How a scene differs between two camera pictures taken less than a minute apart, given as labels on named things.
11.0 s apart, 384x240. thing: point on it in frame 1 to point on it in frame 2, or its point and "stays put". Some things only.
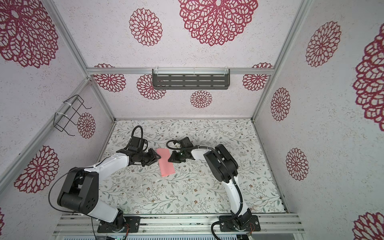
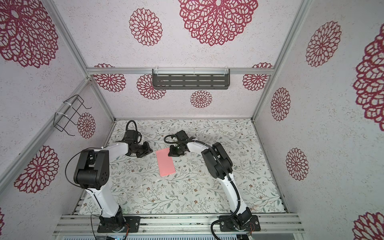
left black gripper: [153, 157] to [147, 150]
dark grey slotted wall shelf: [191, 78] stays put
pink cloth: [167, 167] stays put
